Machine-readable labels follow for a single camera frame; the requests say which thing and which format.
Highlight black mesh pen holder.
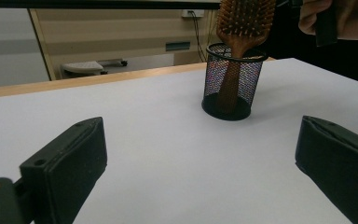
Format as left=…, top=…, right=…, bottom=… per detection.
left=200, top=42, right=269, bottom=122

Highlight black horizontal frame bar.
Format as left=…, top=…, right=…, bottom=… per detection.
left=0, top=0, right=222, bottom=10

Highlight brown wooden hairbrush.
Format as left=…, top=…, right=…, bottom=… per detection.
left=215, top=0, right=277, bottom=115

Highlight black hanging wall cables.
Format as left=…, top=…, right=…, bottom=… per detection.
left=189, top=10, right=219, bottom=63

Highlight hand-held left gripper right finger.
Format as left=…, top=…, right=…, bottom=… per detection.
left=294, top=115, right=358, bottom=224

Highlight light wooden table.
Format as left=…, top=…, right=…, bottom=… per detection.
left=0, top=57, right=276, bottom=100

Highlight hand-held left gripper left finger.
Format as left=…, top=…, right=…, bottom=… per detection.
left=19, top=116, right=108, bottom=224

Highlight white wall socket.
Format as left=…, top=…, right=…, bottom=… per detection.
left=181, top=8, right=206, bottom=19

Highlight white cabinet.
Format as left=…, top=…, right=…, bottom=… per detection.
left=0, top=7, right=51, bottom=90

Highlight grey desk label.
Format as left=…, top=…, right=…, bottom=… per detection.
left=165, top=41, right=191, bottom=52

